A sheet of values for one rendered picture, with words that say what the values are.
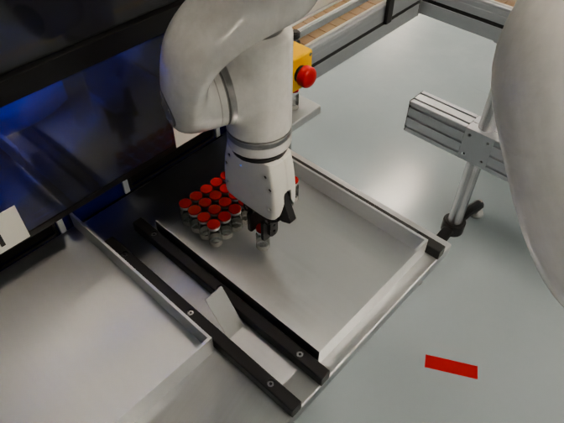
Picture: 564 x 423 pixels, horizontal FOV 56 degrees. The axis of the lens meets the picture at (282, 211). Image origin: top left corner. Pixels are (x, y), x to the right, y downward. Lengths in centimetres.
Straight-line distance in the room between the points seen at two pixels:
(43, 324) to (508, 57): 72
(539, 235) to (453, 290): 172
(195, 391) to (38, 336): 24
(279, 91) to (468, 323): 142
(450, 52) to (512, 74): 300
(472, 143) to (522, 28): 149
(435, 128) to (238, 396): 127
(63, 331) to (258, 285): 28
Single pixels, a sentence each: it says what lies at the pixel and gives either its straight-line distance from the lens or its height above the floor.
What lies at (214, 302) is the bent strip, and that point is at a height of 93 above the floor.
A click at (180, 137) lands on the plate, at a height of 101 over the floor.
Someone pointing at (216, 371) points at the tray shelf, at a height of 88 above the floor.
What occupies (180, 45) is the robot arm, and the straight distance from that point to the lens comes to 54.
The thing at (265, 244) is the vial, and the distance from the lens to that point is 84.
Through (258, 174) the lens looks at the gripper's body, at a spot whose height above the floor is 107.
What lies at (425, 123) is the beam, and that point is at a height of 49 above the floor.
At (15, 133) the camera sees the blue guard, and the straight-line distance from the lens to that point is 72.
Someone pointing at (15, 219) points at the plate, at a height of 103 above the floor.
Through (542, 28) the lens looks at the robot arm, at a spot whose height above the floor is 144.
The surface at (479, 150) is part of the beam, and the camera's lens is 174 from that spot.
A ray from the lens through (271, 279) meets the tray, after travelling 81.
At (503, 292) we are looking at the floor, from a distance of 203.
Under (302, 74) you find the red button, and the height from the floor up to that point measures 101.
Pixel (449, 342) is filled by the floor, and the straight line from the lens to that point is 185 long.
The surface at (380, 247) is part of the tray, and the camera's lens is 87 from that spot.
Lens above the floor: 154
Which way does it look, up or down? 46 degrees down
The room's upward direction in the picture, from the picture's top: straight up
